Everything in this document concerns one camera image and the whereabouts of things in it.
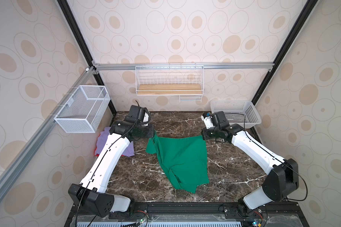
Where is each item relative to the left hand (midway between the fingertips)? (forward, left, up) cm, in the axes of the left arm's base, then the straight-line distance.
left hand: (155, 129), depth 73 cm
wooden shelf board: (+36, -6, -1) cm, 37 cm away
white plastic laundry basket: (+41, -68, -28) cm, 84 cm away
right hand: (+5, -25, -10) cm, 27 cm away
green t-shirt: (-5, -17, -24) cm, 30 cm away
